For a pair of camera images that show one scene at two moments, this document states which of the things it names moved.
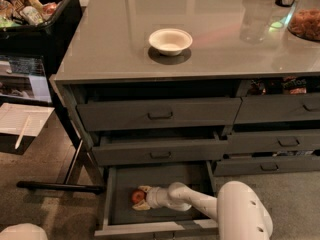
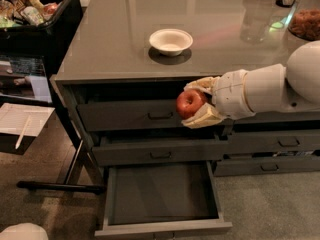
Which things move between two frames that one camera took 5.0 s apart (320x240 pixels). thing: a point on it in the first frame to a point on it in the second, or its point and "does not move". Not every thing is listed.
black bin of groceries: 38,19 does not move
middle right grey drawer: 263,141 does not move
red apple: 138,195 to 189,101
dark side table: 25,81 does not move
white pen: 22,132 does not move
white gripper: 153,197 to 229,93
